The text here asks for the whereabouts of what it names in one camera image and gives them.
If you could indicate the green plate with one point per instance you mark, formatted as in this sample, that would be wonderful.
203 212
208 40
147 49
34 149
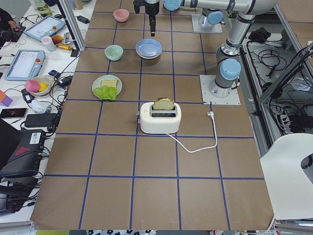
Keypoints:
97 82

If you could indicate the teach pendant far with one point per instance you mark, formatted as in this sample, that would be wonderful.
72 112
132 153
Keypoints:
47 26

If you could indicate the pink bowl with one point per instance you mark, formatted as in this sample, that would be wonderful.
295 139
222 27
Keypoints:
121 15

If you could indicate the bread slice in toaster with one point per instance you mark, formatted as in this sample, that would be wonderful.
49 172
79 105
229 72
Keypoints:
163 103

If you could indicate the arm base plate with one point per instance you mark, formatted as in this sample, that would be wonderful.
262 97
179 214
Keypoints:
201 25
213 94

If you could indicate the gold cylinder tool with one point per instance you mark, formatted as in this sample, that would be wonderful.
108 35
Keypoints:
64 47

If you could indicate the teach pendant near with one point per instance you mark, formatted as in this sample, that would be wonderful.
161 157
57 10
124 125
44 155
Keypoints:
25 65

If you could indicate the teach pendant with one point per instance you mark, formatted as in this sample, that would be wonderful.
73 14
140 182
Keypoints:
47 26
25 65

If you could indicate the lettuce leaf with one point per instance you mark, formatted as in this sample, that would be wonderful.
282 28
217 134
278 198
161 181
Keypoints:
105 92

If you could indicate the pink cup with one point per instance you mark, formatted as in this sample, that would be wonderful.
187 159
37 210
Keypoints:
48 43

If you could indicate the black smartphone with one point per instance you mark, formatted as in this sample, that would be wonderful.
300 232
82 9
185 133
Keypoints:
13 113

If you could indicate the green bowl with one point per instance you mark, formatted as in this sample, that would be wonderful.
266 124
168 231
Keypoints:
114 52

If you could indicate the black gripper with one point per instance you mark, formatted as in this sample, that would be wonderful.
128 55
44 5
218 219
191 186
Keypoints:
151 10

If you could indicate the aluminium frame post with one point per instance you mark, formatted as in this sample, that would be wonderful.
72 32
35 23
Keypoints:
72 24

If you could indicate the white chair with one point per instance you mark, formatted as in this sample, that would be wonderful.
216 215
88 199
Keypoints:
289 188

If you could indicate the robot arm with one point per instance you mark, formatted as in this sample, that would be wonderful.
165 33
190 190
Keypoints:
151 9
229 68

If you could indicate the bread slice on plate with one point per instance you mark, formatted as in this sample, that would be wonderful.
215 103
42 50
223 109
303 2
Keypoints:
110 83

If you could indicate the white toaster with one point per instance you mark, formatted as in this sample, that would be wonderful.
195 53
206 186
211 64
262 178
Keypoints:
159 121

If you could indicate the bowl with fruit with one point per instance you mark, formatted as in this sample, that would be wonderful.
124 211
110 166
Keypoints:
39 86

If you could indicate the blue plate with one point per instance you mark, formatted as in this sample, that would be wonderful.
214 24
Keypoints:
148 46

